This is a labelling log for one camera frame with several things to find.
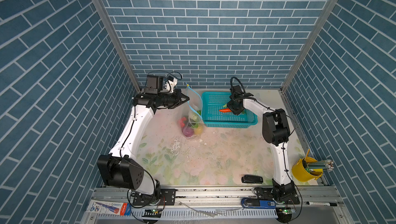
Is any yellow pencil cup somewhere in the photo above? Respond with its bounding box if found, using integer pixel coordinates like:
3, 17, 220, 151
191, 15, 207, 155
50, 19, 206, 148
291, 157, 323, 182

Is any black stapler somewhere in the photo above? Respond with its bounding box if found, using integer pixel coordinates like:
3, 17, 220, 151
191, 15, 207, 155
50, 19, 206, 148
241, 174, 264, 184

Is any teal plastic basket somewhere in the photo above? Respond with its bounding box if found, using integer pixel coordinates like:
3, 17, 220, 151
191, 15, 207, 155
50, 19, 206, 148
202, 91, 258, 129

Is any purple onion toy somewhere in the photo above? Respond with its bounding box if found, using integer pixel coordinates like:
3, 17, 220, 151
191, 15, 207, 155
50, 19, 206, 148
182, 127, 195, 137

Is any bundle of pencils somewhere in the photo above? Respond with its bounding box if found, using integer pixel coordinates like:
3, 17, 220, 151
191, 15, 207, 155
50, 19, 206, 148
306, 160, 335, 172

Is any black marker pen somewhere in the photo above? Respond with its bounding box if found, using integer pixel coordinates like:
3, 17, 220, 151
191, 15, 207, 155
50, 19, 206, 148
305, 201, 338, 207

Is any blue black device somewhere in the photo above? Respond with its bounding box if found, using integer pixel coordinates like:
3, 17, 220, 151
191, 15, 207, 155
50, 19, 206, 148
241, 198, 276, 209

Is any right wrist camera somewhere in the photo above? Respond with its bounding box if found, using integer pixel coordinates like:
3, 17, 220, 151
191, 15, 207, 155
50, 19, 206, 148
230, 85, 245, 97

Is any red blue printed box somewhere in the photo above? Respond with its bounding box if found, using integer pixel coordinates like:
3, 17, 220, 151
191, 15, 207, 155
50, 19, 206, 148
87, 200, 131, 216

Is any orange carrot toy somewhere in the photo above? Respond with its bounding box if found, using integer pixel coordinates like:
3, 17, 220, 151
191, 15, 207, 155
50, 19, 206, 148
219, 108, 232, 113

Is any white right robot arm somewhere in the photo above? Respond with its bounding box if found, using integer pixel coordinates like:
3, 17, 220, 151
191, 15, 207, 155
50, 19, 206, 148
227, 88, 297, 203

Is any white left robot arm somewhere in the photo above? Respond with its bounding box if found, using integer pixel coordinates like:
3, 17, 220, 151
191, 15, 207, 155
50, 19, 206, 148
97, 89, 189, 201

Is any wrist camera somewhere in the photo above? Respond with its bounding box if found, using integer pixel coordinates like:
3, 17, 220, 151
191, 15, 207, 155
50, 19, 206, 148
144, 75, 178, 95
230, 85, 245, 97

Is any aluminium rail base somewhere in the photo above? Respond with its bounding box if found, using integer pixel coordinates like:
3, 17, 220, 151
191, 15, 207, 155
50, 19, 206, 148
82, 185, 351, 224

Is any yellow potato toy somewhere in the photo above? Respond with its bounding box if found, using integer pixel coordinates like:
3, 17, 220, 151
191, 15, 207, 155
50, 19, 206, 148
193, 125, 204, 135

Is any clear zip top bag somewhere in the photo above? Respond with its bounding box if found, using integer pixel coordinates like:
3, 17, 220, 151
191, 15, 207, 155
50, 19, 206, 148
177, 84, 204, 138

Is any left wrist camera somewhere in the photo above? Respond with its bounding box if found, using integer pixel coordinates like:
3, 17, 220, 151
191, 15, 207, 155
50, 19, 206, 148
144, 75, 178, 95

